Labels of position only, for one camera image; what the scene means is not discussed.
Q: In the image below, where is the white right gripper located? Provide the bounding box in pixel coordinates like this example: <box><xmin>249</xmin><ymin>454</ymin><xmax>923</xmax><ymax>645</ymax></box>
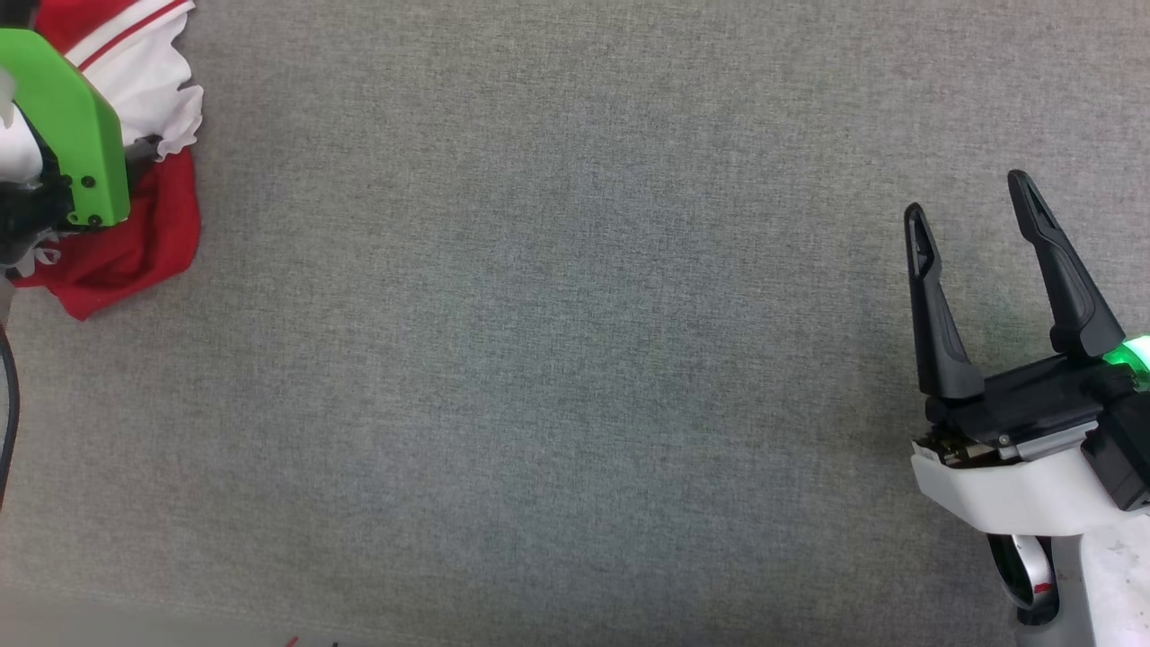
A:
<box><xmin>903</xmin><ymin>168</ymin><xmax>1150</xmax><ymax>540</ymax></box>

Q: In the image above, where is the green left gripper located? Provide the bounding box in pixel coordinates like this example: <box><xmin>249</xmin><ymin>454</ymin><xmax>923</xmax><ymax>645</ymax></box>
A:
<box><xmin>0</xmin><ymin>27</ymin><xmax>164</xmax><ymax>272</ymax></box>

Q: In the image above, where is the red white basketball jersey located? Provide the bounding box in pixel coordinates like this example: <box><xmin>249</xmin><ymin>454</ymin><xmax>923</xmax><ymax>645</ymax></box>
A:
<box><xmin>13</xmin><ymin>0</ymin><xmax>206</xmax><ymax>323</ymax></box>

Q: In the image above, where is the black left camera cable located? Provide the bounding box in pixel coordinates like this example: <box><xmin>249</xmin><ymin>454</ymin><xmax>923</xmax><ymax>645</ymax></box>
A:
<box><xmin>0</xmin><ymin>322</ymin><xmax>22</xmax><ymax>510</ymax></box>

